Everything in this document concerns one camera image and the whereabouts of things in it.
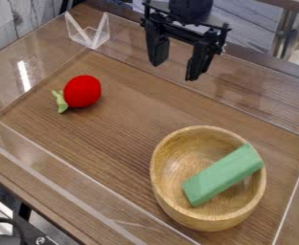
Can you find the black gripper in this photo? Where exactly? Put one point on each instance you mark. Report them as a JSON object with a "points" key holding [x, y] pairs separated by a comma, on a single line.
{"points": [[184, 20]]}

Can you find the red plush fruit green stem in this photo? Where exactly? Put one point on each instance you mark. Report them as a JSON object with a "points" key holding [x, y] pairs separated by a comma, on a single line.
{"points": [[80, 93]]}

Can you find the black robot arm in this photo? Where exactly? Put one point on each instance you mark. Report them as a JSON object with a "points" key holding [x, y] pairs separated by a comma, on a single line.
{"points": [[183, 20]]}

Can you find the metal table leg background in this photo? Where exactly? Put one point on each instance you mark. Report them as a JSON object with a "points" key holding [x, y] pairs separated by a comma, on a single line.
{"points": [[287, 35]]}

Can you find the green rectangular block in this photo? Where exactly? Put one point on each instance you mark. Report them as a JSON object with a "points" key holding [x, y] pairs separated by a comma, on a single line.
{"points": [[239, 164]]}

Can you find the wooden bowl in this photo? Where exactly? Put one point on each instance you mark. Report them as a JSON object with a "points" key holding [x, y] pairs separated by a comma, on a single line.
{"points": [[186, 152]]}

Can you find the clear acrylic corner bracket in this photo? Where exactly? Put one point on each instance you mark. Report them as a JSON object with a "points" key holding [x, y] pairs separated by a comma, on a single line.
{"points": [[90, 37]]}

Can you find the clear acrylic tray wall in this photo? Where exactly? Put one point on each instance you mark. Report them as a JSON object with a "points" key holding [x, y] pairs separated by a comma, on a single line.
{"points": [[92, 213]]}

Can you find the black clamp bracket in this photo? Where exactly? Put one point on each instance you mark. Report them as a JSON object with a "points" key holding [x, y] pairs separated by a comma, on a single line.
{"points": [[17, 231]]}

